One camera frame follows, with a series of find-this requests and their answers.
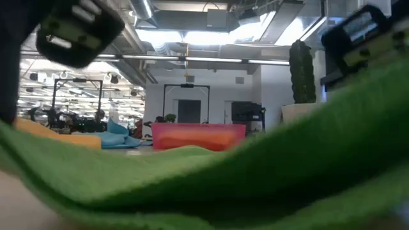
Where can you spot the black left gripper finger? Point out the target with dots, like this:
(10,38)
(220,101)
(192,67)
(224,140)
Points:
(9,96)

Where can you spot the pink plastic basket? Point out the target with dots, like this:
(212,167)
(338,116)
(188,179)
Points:
(198,127)

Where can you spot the green microfiber towel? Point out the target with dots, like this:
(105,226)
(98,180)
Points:
(223,179)

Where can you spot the orange microfiber towel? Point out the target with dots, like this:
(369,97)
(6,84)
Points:
(73,140)

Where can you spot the blue microfiber towel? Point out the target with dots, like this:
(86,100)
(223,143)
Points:
(118,135)

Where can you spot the green cactus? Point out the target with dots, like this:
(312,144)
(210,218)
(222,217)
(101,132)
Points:
(302,73)

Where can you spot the person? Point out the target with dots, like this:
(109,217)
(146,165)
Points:
(99,119)

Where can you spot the small green plant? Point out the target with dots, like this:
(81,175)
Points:
(170,117)

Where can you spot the black cabinet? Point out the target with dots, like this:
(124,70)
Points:
(246,111)

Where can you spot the dark door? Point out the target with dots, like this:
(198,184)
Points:
(189,111)

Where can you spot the long ceiling light strip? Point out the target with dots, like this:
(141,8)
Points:
(211,59)

